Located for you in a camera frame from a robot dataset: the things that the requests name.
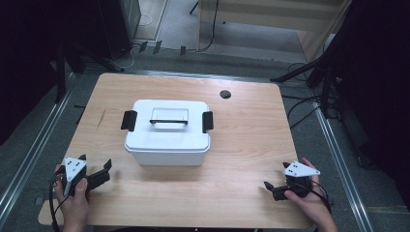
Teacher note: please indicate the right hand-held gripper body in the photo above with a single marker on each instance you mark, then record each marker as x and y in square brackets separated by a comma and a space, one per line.
[299, 175]

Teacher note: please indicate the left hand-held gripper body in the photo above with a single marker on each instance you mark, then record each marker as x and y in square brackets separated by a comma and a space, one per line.
[74, 170]

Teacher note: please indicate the white plastic storage box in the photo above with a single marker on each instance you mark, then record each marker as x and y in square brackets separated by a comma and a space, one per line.
[170, 156]

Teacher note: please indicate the white lid with black clips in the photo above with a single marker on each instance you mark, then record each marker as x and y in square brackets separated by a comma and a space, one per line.
[167, 135]

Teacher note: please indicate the person's right hand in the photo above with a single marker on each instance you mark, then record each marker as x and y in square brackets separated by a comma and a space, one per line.
[311, 203]

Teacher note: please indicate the person's left hand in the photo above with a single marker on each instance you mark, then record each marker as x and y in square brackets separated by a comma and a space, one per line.
[74, 209]

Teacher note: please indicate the black metal stand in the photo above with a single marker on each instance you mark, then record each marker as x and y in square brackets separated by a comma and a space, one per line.
[61, 74]

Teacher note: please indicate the black tripod stand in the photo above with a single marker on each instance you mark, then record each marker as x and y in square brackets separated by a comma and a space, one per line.
[324, 67]

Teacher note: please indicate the black tape strip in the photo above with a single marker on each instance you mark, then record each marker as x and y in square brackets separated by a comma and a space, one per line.
[143, 46]
[182, 50]
[157, 47]

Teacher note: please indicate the black curtain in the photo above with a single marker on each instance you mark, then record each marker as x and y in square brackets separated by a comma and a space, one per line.
[25, 48]
[380, 80]

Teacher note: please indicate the black cabinet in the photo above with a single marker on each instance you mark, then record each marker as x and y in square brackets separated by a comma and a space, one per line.
[117, 22]

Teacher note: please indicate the light wooden furniture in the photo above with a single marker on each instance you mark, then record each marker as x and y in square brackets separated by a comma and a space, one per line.
[257, 16]

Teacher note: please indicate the metal floor rail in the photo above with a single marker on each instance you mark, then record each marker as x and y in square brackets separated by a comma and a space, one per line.
[341, 167]
[35, 145]

